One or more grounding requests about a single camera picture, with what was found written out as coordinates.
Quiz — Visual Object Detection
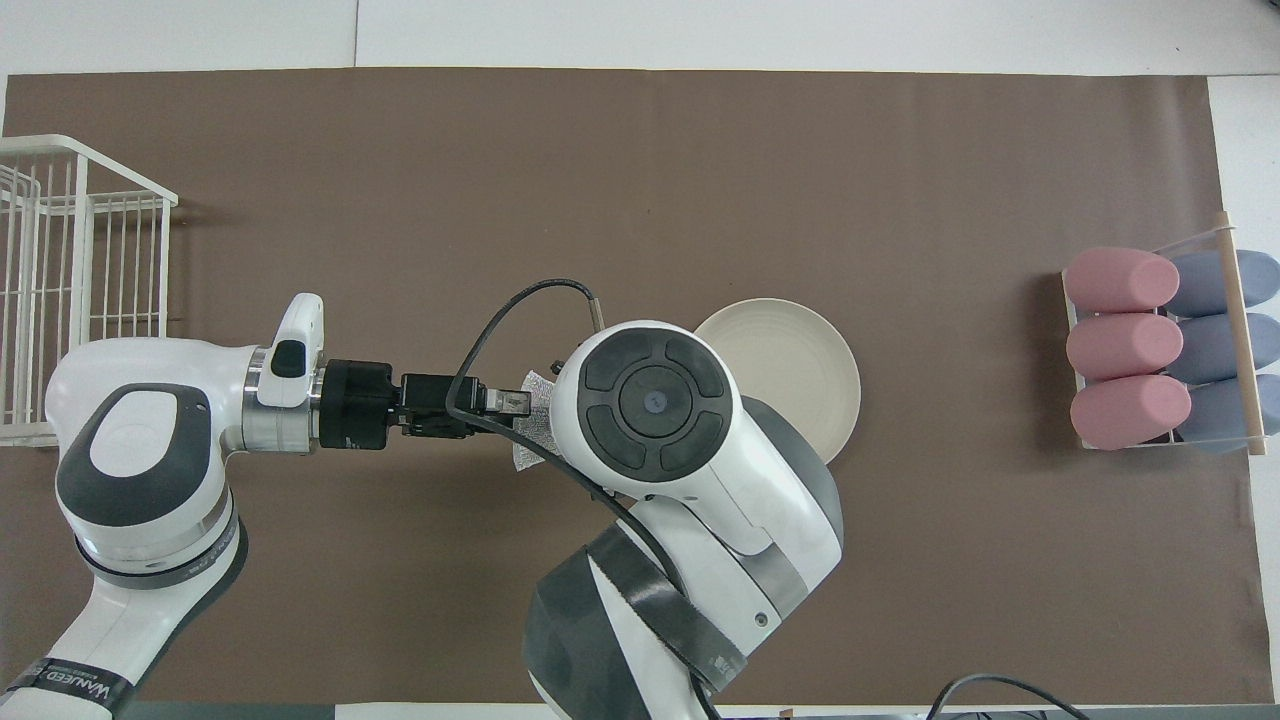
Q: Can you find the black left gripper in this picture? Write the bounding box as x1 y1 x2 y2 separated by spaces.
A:
318 358 534 451

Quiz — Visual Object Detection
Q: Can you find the cream round plate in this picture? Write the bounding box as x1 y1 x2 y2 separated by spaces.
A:
693 298 862 467

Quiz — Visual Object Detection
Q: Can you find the brown table mat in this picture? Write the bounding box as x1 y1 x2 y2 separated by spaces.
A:
0 67 1276 706

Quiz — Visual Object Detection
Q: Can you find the pink plastic cup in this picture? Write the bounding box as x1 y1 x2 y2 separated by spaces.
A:
1063 247 1182 314
1070 375 1193 451
1066 313 1185 381

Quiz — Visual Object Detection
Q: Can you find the blue plastic cup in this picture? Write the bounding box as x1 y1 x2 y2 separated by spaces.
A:
1178 313 1280 384
1185 375 1280 456
1168 250 1280 318

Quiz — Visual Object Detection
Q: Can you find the cup rack with wooden bar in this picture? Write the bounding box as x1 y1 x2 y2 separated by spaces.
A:
1060 210 1269 457

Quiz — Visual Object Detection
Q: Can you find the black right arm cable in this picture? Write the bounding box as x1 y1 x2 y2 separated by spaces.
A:
445 278 723 720

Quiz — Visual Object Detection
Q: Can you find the white wire dish rack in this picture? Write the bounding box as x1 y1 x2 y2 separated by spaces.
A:
0 134 179 448

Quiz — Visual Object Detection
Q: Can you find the black right base cable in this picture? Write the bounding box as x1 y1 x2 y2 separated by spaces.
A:
925 675 1091 720

